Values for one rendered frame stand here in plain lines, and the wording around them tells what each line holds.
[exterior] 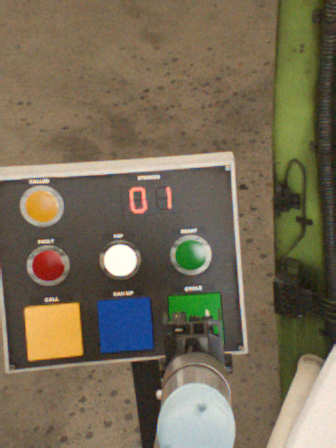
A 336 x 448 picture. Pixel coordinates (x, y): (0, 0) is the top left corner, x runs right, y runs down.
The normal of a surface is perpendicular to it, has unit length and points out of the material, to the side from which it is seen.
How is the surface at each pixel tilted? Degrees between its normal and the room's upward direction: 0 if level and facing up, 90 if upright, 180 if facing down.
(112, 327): 60
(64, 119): 0
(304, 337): 90
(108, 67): 0
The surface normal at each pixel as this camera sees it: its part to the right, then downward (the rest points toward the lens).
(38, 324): -0.02, 0.22
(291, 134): -0.40, 0.65
